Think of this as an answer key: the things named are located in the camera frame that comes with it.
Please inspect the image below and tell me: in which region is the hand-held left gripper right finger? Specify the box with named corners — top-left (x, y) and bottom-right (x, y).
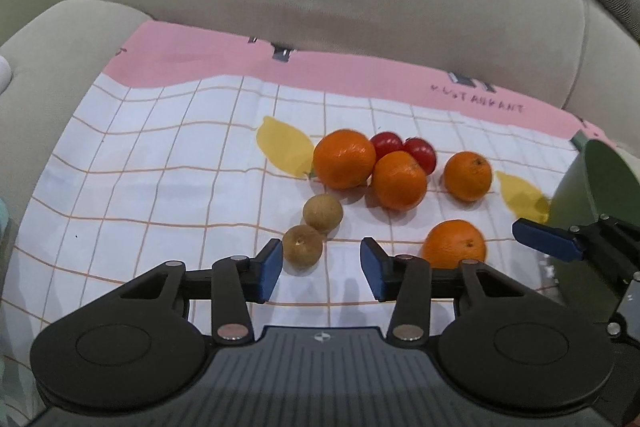
top-left (360, 237), bottom-right (531, 344)

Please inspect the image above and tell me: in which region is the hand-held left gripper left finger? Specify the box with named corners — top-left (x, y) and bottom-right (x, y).
top-left (120, 238), bottom-right (285, 346)

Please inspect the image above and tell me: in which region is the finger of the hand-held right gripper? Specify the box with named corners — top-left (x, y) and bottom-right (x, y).
top-left (512, 214), bottom-right (640, 290)

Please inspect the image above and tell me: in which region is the brown longan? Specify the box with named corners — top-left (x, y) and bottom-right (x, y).
top-left (302, 194), bottom-right (344, 234)
top-left (282, 225), bottom-right (325, 269)

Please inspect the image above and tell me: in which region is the green container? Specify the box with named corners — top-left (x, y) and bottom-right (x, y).
top-left (547, 131), bottom-right (640, 323)

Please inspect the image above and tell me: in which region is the large orange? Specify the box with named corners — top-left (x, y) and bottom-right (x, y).
top-left (313, 130), bottom-right (377, 190)

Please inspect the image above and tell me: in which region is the red cherry tomato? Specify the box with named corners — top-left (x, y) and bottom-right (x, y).
top-left (403, 137), bottom-right (437, 175)
top-left (370, 132), bottom-right (404, 160)

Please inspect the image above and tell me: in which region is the pink and white checked cloth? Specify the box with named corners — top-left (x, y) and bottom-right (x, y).
top-left (0, 20), bottom-right (621, 427)

